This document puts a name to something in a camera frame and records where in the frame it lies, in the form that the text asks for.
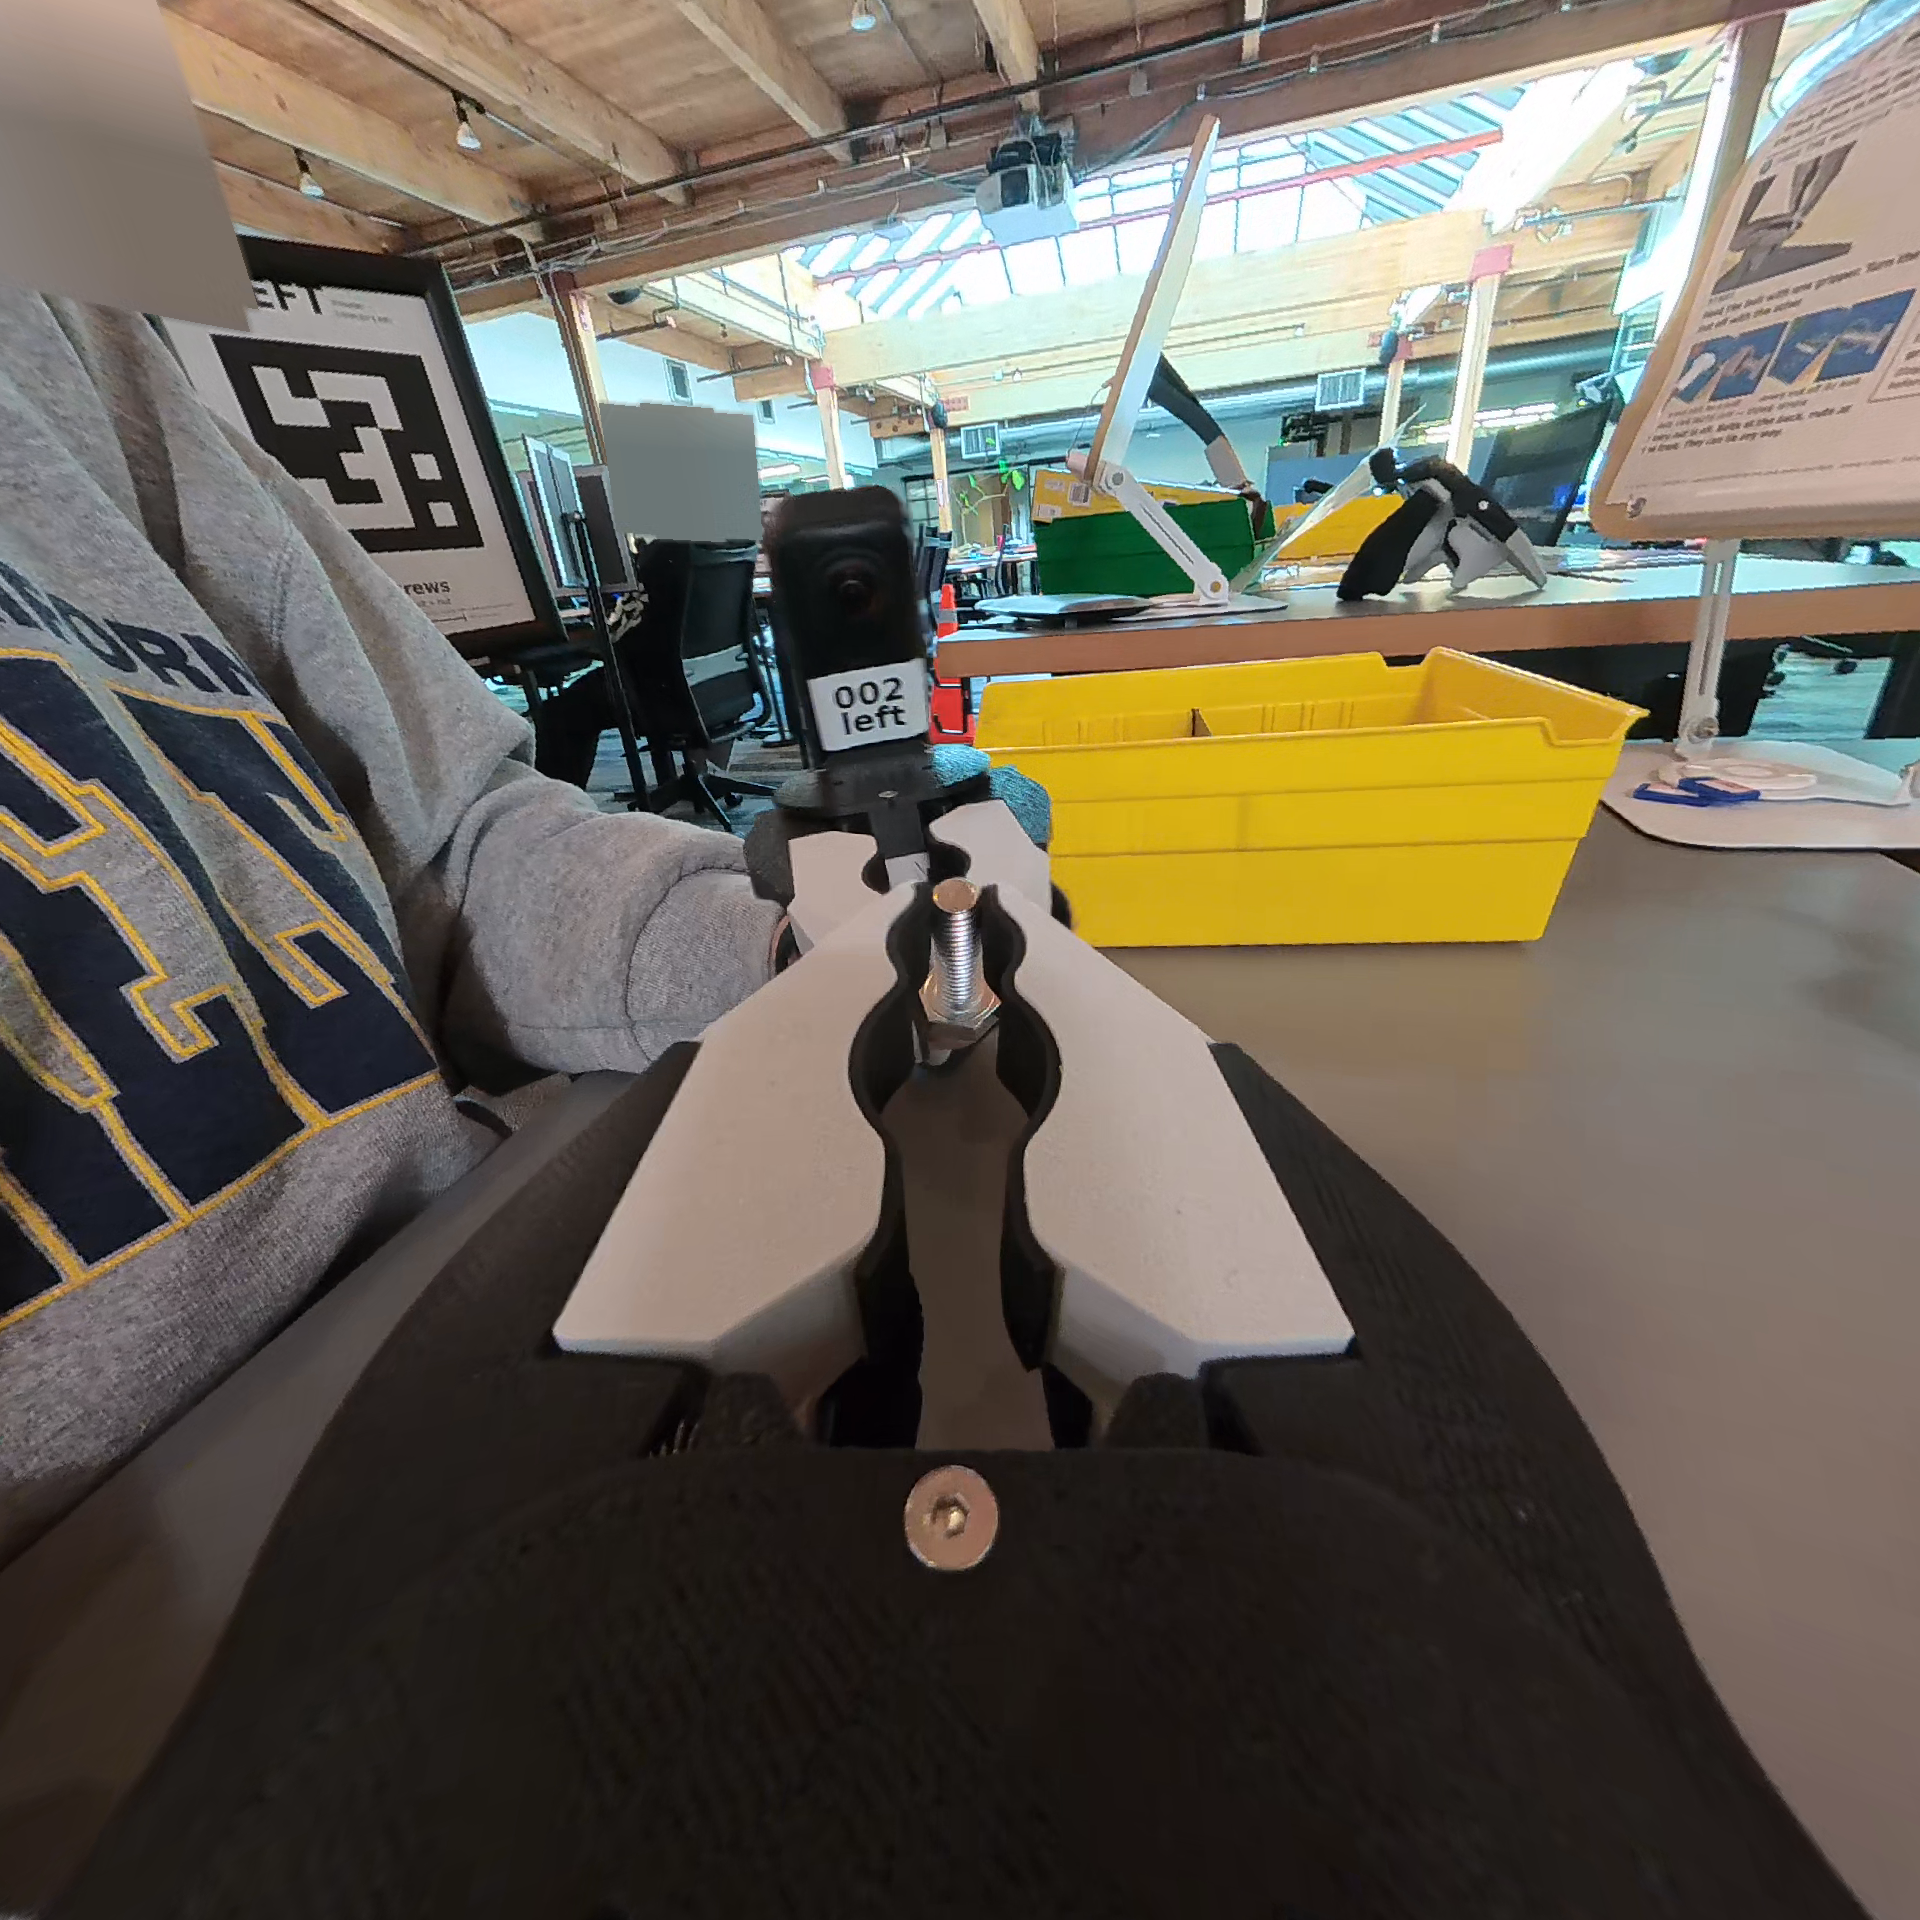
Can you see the person's grey sweatshirt torso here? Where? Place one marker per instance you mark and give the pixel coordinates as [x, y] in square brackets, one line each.
[193, 899]

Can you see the ceiling projector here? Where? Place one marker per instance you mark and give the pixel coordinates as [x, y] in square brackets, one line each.
[1028, 188]

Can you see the white board on stand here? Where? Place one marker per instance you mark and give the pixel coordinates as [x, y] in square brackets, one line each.
[1165, 301]

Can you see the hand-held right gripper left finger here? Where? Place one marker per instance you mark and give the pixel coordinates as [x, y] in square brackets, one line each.
[721, 1199]

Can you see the spare hand-held gripper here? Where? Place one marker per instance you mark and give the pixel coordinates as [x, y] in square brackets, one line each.
[1447, 539]

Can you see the white clipboard stand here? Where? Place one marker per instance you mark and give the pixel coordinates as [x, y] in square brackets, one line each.
[1770, 787]

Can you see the green plastic bin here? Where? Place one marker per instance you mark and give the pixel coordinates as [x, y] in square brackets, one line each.
[1142, 554]

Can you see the silver hex nut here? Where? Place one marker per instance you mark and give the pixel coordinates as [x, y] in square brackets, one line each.
[950, 1027]

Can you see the orange traffic cone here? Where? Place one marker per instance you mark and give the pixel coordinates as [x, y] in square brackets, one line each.
[947, 672]

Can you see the black office chair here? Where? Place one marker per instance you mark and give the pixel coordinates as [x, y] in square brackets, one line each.
[707, 662]

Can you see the framed marker poster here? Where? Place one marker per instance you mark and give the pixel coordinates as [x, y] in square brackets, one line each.
[359, 435]

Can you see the long wooden table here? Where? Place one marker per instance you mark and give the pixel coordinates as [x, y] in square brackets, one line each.
[1349, 621]

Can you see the black monitor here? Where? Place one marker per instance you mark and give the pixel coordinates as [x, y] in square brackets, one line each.
[1547, 471]

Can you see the yellow plastic bin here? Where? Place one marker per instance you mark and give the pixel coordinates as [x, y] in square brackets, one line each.
[1304, 841]

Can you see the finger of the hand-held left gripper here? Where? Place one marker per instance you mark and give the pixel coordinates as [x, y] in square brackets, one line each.
[996, 847]
[833, 886]

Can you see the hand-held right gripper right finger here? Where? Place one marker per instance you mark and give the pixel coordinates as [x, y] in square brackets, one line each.
[1188, 1199]

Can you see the silver threaded bolt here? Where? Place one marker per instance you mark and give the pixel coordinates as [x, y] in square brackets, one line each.
[956, 945]

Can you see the person's left forearm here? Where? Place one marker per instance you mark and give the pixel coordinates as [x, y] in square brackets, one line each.
[600, 915]

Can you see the instruction sheet clipboard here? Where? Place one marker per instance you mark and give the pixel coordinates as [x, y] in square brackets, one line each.
[1784, 301]

